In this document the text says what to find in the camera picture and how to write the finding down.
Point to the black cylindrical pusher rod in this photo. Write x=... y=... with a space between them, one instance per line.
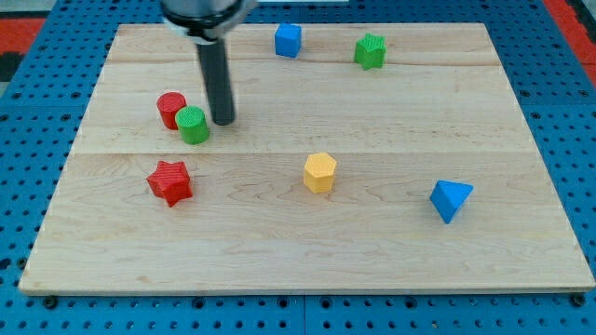
x=213 y=63

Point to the yellow hexagon block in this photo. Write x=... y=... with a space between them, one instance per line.
x=319 y=172

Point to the blue triangle block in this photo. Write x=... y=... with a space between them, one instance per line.
x=448 y=197

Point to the green cylinder block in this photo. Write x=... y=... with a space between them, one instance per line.
x=192 y=125

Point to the red cylinder block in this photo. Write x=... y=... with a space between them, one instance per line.
x=168 y=105

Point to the blue cube block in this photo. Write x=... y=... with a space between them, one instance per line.
x=288 y=40

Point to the red star block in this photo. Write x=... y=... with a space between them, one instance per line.
x=171 y=182

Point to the green star block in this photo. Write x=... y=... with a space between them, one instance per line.
x=370 y=51

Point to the light wooden board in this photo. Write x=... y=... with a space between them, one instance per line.
x=441 y=108

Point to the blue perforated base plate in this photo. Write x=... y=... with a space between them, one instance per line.
x=547 y=58

